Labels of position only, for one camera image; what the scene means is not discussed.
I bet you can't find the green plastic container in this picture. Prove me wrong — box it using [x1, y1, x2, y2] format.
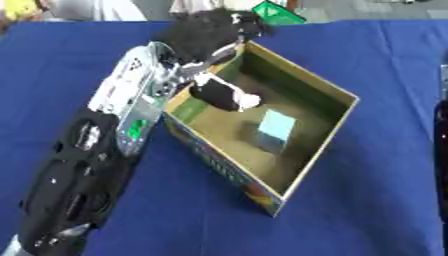
[250, 0, 308, 26]

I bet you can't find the tan cardboard box green inside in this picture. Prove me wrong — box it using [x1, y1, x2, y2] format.
[161, 40, 361, 218]

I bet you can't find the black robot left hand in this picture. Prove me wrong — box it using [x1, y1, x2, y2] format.
[152, 7, 280, 113]

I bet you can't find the yellow object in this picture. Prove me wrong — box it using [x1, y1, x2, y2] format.
[0, 0, 44, 22]

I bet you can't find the person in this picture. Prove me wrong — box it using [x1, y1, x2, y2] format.
[47, 0, 149, 22]

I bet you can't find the light blue cube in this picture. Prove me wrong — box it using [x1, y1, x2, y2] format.
[253, 109, 300, 155]

